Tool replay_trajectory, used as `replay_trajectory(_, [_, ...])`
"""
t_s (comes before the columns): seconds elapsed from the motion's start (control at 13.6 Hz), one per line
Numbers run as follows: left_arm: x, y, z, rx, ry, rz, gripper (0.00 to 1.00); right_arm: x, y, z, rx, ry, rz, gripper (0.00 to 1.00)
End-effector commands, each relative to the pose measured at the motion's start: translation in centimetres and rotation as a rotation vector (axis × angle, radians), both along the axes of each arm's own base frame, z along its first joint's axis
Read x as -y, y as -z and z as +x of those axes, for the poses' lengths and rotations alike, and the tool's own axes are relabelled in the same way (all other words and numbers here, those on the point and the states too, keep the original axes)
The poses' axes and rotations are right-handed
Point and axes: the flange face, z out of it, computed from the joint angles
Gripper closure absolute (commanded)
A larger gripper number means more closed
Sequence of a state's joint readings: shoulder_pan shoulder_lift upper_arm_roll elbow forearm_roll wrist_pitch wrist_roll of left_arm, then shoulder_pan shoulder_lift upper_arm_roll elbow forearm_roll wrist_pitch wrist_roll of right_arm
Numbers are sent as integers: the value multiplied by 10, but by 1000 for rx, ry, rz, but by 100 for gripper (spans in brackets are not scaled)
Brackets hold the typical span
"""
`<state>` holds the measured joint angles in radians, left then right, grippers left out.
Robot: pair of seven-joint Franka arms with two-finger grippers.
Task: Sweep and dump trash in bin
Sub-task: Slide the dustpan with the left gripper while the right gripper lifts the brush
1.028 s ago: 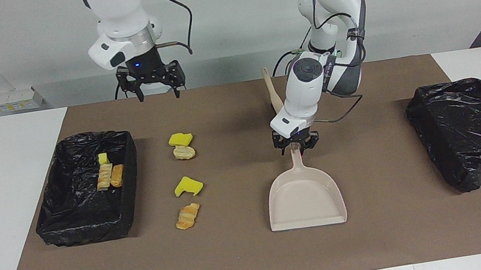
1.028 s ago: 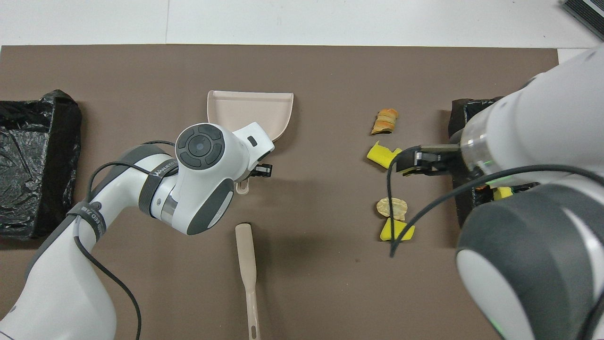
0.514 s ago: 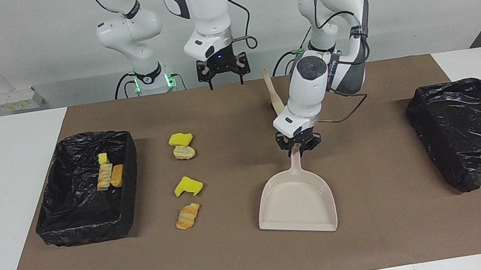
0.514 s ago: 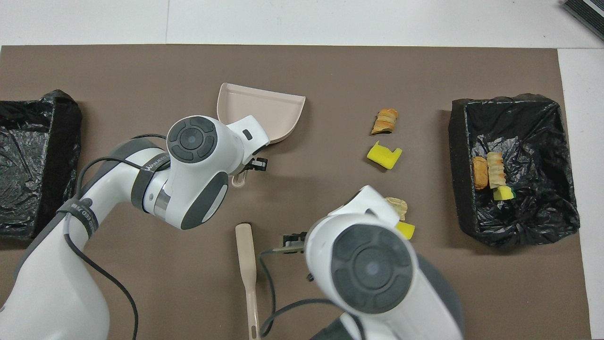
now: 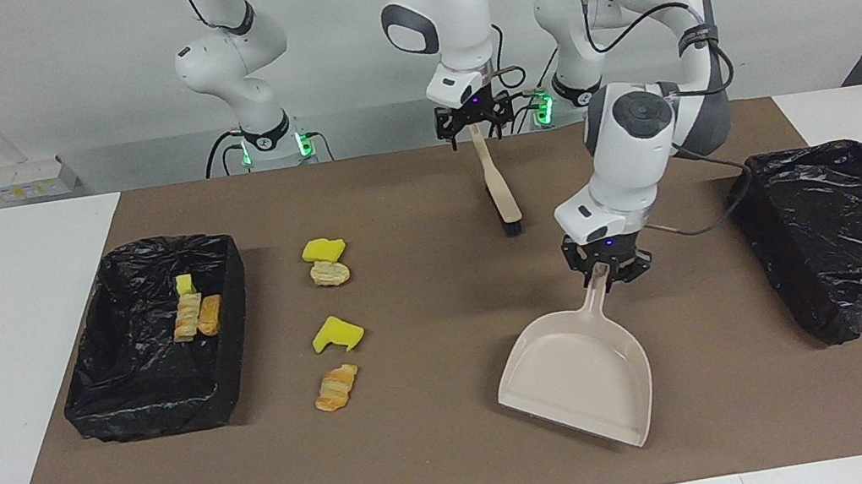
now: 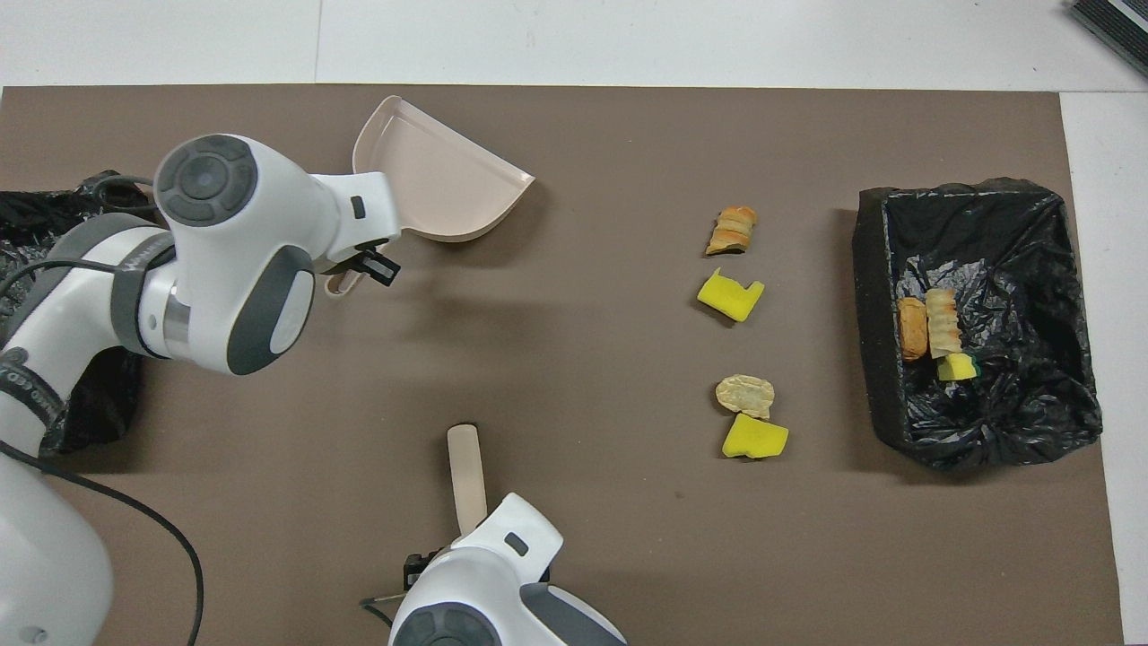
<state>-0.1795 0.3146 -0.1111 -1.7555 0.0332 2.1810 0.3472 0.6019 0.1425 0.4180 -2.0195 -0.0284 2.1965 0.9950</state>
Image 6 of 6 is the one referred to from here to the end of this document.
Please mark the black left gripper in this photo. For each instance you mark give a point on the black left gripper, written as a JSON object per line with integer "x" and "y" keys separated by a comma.
{"x": 363, "y": 249}

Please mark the beige brush black bristles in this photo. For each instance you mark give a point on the beige brush black bristles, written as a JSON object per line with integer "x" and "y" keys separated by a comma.
{"x": 466, "y": 475}

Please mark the beige plastic dustpan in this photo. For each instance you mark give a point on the beige plastic dustpan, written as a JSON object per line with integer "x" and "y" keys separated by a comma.
{"x": 439, "y": 179}

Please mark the notched yellow sponge piece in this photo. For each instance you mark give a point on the notched yellow sponge piece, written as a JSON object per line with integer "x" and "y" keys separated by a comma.
{"x": 728, "y": 299}

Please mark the orange striped croissant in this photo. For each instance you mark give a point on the orange striped croissant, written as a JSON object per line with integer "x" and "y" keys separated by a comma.
{"x": 734, "y": 231}

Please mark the yellow sponge wedge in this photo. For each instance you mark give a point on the yellow sponge wedge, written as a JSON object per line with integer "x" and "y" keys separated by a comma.
{"x": 755, "y": 438}

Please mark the pale round pastry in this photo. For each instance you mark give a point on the pale round pastry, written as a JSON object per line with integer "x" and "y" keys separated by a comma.
{"x": 746, "y": 396}

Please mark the golden oval bread roll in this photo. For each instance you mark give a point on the golden oval bread roll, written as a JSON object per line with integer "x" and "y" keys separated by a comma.
{"x": 913, "y": 330}

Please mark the pale ridged bread slice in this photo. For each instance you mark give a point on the pale ridged bread slice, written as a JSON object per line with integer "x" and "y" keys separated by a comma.
{"x": 943, "y": 323}

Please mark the small yellow green-backed sponge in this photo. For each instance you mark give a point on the small yellow green-backed sponge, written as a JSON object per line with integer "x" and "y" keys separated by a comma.
{"x": 958, "y": 367}

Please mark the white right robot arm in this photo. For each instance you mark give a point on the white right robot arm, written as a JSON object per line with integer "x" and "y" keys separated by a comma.
{"x": 502, "y": 556}

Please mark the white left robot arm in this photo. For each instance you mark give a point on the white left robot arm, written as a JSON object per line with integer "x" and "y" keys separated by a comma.
{"x": 233, "y": 224}

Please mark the black bag lined bin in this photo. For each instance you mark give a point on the black bag lined bin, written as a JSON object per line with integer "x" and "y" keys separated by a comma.
{"x": 99, "y": 404}
{"x": 1031, "y": 269}

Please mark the brown table mat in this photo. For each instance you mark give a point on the brown table mat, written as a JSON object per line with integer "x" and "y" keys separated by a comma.
{"x": 574, "y": 377}

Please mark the dark grey striped object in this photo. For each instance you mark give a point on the dark grey striped object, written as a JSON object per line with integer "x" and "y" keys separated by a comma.
{"x": 1117, "y": 22}

